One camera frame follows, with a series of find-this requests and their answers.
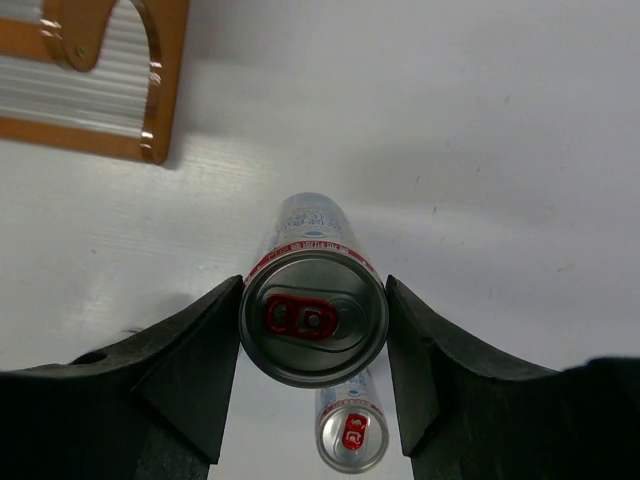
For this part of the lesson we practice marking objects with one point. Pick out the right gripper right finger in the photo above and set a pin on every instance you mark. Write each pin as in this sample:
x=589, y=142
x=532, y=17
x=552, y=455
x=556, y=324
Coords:
x=467, y=410

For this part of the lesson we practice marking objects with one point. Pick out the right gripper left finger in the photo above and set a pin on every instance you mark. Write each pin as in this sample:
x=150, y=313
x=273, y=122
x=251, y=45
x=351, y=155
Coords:
x=151, y=406

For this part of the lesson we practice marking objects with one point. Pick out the energy drink can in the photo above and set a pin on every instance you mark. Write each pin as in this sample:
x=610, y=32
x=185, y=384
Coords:
x=313, y=311
x=351, y=431

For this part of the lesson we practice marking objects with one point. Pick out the wooden two-tier shelf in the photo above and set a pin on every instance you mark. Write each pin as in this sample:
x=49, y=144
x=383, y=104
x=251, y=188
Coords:
x=99, y=77

